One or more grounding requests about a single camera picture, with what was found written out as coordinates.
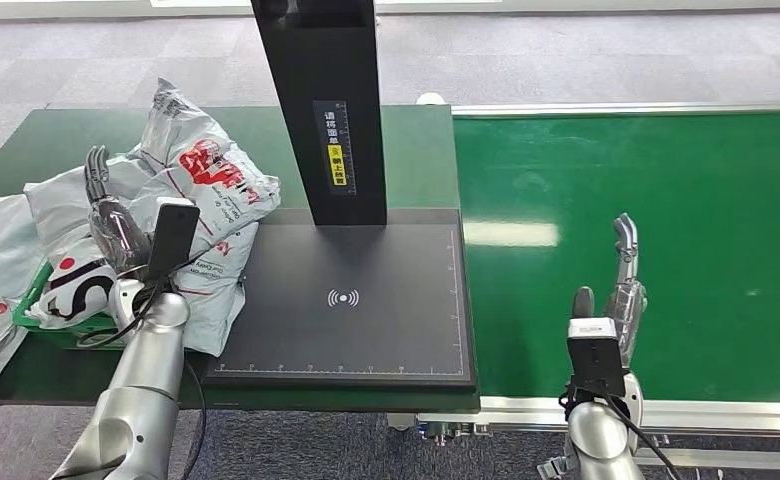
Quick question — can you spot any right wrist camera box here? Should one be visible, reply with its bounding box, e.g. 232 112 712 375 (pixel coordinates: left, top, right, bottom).
566 317 628 399

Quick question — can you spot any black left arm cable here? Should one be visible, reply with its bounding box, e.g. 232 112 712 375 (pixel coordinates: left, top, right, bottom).
75 281 208 480

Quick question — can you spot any black inbound scanner machine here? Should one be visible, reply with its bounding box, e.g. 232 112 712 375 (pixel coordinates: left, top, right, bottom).
204 0 479 393

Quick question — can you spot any green conveyor belt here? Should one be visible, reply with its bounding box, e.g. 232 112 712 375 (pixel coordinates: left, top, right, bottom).
389 100 780 472

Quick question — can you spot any black yellow label strip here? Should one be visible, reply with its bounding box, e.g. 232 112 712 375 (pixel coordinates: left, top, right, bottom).
312 99 358 198

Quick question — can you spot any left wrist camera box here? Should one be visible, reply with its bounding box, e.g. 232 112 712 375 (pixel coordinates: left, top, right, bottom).
145 196 202 284

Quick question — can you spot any crumpled grey courier package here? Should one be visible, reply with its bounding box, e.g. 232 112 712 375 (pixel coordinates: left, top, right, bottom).
23 157 161 268

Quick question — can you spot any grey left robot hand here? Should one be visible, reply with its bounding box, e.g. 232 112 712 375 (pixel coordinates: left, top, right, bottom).
83 145 153 275

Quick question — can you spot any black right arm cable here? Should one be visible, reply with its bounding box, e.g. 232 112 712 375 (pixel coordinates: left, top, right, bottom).
600 394 684 480

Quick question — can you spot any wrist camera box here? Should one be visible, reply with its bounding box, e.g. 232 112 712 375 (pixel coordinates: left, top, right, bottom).
566 317 628 399
145 196 202 284

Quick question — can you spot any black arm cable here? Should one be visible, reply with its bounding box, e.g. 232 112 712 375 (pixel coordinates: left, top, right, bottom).
600 394 684 480
75 281 208 480

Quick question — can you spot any grey package red city print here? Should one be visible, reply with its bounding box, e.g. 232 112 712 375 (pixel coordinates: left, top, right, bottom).
32 78 283 360

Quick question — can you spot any green plastic crate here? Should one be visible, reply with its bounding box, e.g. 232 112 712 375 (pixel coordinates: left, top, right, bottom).
10 261 124 352

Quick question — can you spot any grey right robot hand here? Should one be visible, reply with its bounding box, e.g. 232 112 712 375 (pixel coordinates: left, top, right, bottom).
572 213 649 370

